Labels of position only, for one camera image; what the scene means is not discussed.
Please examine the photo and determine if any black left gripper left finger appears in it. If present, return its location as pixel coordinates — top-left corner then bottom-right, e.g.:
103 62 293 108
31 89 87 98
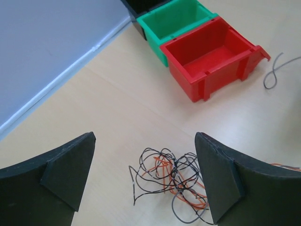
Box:
0 132 96 226

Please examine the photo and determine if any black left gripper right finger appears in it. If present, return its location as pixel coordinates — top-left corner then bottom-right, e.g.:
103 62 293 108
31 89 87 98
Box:
195 132 301 226

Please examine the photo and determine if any red plastic bin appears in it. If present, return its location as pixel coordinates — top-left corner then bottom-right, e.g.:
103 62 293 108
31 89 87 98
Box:
160 16 271 102

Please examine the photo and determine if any green plastic bin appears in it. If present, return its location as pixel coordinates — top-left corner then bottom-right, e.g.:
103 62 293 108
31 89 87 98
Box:
137 0 218 67

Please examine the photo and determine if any black plastic bin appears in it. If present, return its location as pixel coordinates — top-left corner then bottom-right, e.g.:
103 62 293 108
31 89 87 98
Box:
121 0 170 40

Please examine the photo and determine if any orange cable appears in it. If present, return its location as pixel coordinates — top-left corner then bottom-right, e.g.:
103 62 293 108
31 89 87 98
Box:
135 155 301 209

